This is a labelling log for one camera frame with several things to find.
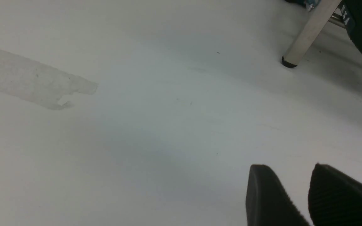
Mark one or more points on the stainless steel shoe rack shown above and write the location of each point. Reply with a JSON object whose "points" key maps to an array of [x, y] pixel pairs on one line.
{"points": [[322, 11]]}

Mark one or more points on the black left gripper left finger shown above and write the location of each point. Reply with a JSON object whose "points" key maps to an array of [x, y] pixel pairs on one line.
{"points": [[267, 202]]}

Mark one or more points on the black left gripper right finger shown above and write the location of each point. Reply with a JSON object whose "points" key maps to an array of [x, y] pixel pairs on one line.
{"points": [[334, 198]]}

